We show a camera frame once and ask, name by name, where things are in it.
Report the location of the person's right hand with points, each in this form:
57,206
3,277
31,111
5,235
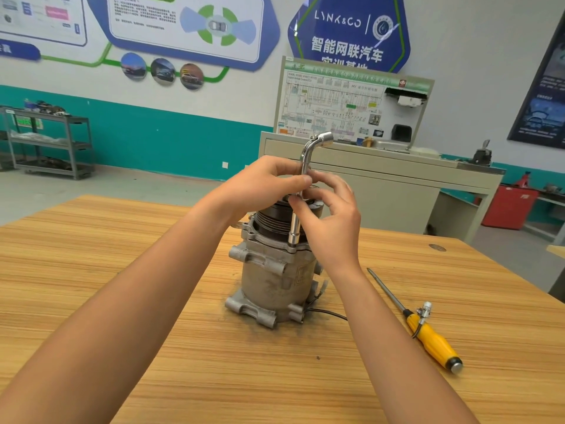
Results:
331,225

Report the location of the small black device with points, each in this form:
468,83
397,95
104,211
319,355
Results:
482,156

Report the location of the dark wall poster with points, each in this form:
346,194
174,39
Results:
543,88

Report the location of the red cabinet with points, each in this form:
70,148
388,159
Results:
509,205

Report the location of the round photo wall decal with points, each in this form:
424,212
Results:
192,76
162,70
134,66

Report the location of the blue rounded infographic panel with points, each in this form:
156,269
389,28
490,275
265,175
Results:
154,26

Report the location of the person's right forearm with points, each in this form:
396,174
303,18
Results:
402,353

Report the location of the grey metal shelf cart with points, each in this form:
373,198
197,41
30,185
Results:
49,145

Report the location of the beige workbench cabinet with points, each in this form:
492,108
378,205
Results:
406,176

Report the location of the person's left hand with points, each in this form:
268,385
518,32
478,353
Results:
260,185

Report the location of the dark round table grommet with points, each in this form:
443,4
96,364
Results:
437,247

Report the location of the wooden side table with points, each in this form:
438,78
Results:
558,274

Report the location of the silver L-shaped socket wrench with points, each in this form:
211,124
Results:
305,154

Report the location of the white infographic wall panel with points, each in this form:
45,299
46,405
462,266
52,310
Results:
40,17

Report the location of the blue hexagon wall sign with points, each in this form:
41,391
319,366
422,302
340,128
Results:
349,31

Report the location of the person's left forearm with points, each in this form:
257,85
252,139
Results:
97,331

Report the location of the white wiring display board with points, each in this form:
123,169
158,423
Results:
327,101

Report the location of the grey metal compressor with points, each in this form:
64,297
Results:
274,269

